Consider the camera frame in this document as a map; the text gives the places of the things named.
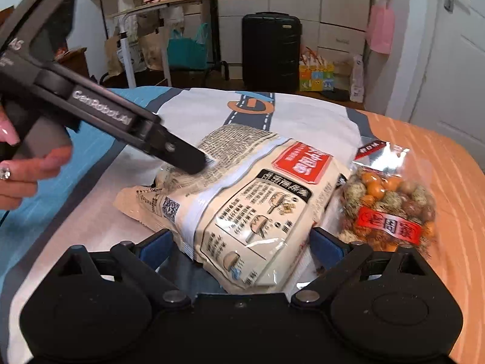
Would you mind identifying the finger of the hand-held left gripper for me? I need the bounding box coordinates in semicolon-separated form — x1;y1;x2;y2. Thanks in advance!
148;119;208;177

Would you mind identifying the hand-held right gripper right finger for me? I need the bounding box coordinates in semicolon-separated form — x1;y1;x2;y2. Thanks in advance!
291;227;430;308

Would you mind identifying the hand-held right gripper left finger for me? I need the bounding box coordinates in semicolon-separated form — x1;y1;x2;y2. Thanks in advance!
57;229;192;306

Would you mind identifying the clear bag of mixed nuts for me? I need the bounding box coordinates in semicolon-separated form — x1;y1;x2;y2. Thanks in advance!
335;140;437;259

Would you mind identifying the large cream snack bag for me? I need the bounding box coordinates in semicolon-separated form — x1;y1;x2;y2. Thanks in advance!
114;123;351;295

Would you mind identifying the person's left hand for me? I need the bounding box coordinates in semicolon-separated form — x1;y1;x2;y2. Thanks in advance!
0;104;73;211

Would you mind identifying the brown paper bag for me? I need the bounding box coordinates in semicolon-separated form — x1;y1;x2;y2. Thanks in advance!
104;26;172;77

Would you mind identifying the teal bag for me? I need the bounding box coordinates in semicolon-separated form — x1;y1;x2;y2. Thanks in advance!
167;23;210;71

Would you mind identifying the black metal stand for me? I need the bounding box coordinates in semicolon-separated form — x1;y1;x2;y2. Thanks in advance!
205;0;231;82

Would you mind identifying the black suitcase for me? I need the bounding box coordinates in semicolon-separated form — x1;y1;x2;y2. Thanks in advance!
242;12;303;94

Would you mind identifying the colourful cardboard box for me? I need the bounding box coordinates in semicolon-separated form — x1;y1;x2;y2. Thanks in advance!
299;55;336;92

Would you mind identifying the white plastic bag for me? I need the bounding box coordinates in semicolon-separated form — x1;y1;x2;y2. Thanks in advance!
349;55;366;103

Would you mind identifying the white wardrobe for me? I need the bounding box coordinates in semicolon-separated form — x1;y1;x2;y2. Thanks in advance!
265;0;374;71

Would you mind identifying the white door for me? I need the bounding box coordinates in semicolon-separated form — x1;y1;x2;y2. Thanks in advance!
402;0;485;133

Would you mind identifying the pink bag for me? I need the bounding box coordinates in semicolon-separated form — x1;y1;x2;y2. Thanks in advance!
365;3;397;55

